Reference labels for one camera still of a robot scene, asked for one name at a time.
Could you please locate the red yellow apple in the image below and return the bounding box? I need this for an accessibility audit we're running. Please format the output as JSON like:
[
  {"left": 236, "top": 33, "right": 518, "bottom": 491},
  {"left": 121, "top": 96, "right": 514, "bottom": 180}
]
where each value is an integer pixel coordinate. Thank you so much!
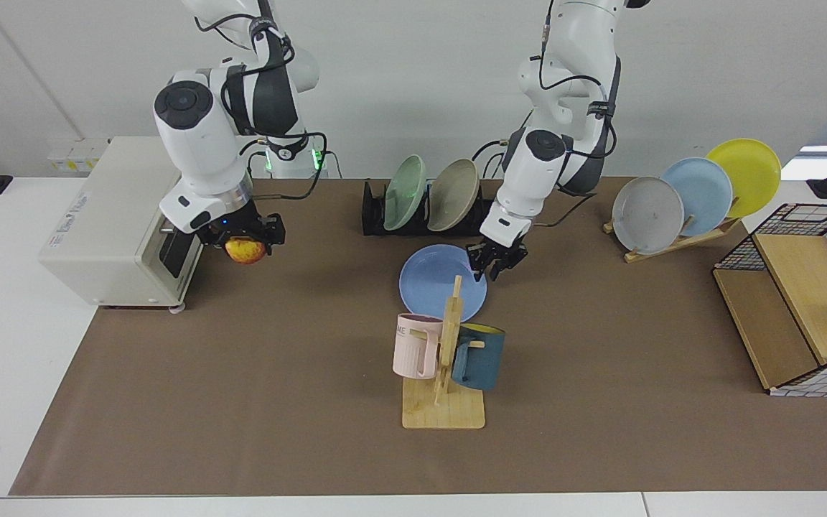
[{"left": 225, "top": 236, "right": 268, "bottom": 265}]

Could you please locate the beige plate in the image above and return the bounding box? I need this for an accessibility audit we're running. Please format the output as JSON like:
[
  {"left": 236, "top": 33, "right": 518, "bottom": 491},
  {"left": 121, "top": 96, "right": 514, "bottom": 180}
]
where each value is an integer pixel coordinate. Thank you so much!
[{"left": 428, "top": 159, "right": 480, "bottom": 232}]

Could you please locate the black dish rack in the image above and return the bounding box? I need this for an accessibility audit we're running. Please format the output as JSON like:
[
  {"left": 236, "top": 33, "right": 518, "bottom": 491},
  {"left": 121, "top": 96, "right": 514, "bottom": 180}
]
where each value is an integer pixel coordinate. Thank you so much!
[{"left": 362, "top": 180, "right": 490, "bottom": 236}]

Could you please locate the green plate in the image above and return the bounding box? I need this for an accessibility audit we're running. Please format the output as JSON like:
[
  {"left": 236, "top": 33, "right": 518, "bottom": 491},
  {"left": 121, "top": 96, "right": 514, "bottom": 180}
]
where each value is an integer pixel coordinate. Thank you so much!
[{"left": 383, "top": 155, "right": 427, "bottom": 231}]

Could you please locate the grey plate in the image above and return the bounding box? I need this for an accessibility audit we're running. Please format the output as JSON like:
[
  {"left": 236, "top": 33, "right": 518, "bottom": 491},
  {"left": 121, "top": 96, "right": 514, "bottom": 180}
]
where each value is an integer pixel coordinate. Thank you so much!
[{"left": 612, "top": 177, "right": 685, "bottom": 256}]

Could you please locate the wooden plate rack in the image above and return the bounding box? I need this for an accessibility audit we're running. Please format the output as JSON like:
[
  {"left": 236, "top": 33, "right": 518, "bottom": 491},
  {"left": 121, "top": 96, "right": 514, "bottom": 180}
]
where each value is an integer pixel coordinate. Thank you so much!
[{"left": 602, "top": 215, "right": 742, "bottom": 264}]

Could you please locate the pale blue plate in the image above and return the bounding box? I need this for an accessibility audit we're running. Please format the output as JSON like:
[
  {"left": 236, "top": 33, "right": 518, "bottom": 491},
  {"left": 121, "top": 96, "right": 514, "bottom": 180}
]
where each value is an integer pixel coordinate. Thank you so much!
[{"left": 661, "top": 157, "right": 734, "bottom": 237}]

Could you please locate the yellow plate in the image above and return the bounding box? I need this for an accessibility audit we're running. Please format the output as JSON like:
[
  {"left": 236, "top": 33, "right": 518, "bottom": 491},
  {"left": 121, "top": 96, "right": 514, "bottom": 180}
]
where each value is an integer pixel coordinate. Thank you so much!
[{"left": 706, "top": 138, "right": 782, "bottom": 219}]

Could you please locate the dark teal cup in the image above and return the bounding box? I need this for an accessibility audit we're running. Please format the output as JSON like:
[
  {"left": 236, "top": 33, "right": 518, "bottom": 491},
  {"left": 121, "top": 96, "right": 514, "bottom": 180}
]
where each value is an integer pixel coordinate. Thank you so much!
[{"left": 451, "top": 323, "right": 506, "bottom": 391}]

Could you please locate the pink cup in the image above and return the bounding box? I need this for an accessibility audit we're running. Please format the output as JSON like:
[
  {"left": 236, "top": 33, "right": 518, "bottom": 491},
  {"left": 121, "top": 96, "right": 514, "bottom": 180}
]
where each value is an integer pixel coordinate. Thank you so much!
[{"left": 393, "top": 313, "right": 444, "bottom": 379}]

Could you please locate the pale toaster oven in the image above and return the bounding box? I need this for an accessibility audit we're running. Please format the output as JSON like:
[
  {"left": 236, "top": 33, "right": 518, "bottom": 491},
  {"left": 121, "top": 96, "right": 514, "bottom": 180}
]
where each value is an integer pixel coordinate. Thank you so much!
[{"left": 39, "top": 136, "right": 217, "bottom": 311}]

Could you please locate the wooden cup stand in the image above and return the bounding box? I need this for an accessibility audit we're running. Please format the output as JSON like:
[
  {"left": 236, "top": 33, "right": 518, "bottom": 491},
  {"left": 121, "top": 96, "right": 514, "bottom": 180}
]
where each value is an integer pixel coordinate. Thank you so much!
[{"left": 402, "top": 275, "right": 486, "bottom": 430}]

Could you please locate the brown table cloth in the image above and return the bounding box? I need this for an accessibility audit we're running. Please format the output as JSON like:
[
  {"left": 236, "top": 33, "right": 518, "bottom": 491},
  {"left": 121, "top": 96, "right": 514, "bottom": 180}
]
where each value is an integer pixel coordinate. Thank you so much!
[{"left": 9, "top": 177, "right": 827, "bottom": 496}]

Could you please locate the black base cable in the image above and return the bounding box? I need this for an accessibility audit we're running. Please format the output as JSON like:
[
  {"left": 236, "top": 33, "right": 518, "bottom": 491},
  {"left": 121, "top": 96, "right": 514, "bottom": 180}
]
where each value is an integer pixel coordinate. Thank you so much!
[{"left": 471, "top": 139, "right": 522, "bottom": 180}]

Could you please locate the white wall socket box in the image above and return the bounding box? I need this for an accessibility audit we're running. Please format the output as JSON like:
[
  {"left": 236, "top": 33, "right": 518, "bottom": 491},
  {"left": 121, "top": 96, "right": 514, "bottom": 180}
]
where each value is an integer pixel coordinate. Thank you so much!
[{"left": 47, "top": 138, "right": 111, "bottom": 174}]

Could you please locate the wire basket with wooden floor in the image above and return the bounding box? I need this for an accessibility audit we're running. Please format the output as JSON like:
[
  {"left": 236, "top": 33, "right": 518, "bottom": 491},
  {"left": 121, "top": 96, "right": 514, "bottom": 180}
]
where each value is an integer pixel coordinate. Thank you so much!
[{"left": 713, "top": 203, "right": 827, "bottom": 398}]

